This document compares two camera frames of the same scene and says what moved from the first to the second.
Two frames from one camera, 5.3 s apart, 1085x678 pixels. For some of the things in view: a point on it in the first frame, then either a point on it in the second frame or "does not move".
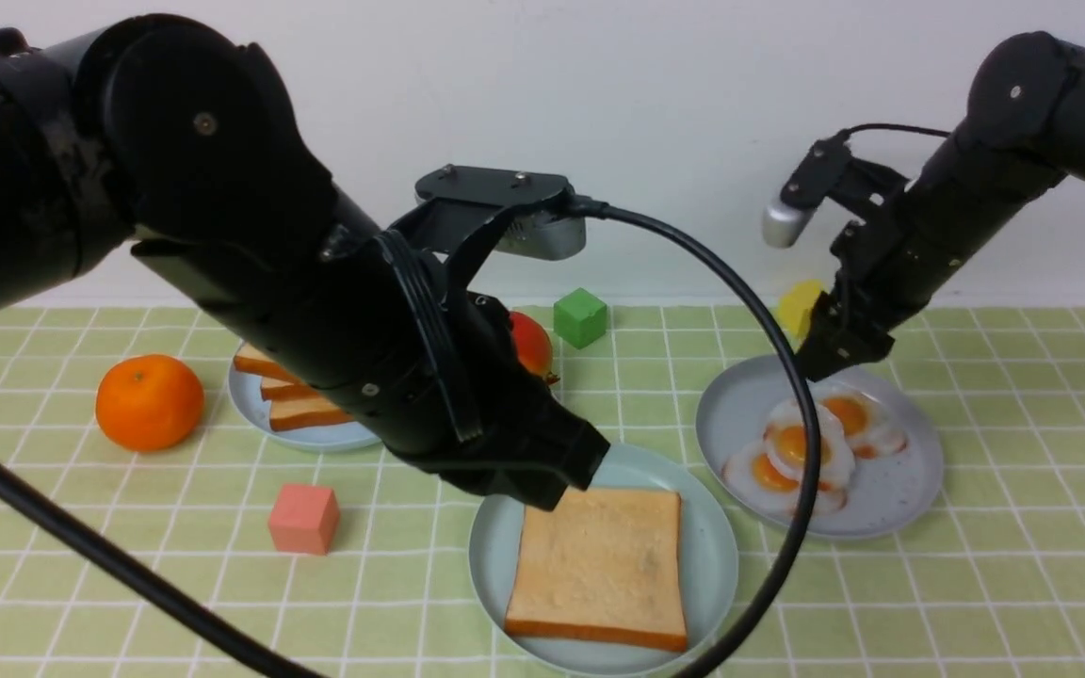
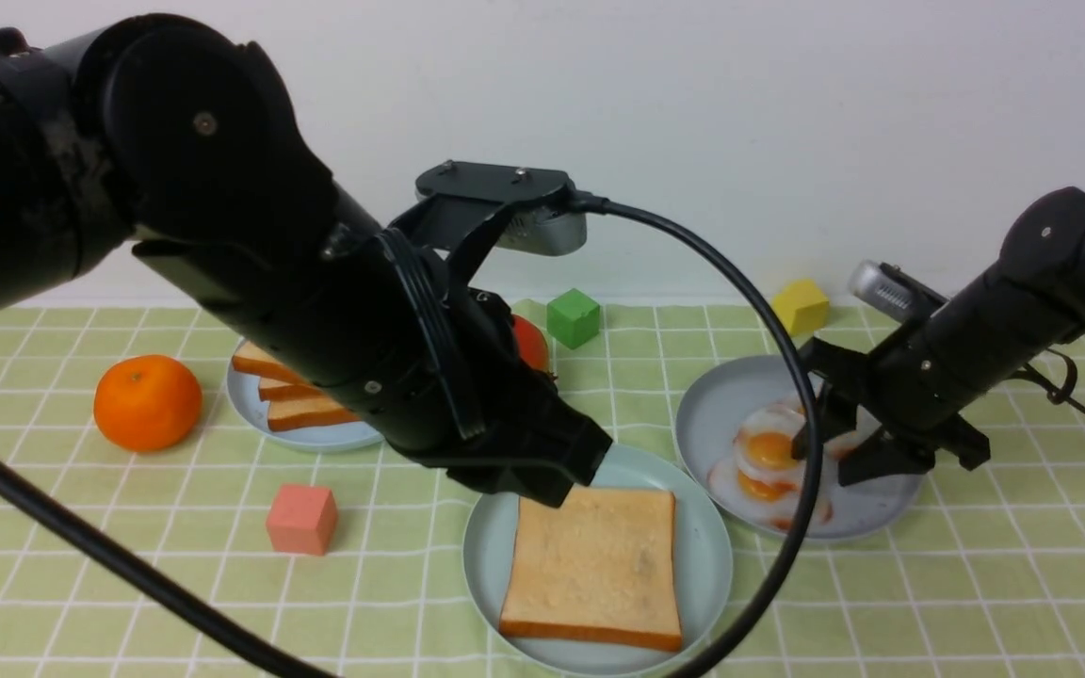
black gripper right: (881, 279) → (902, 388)
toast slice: (604, 566) does not move
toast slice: (250, 360) does not move
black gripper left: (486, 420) does not move
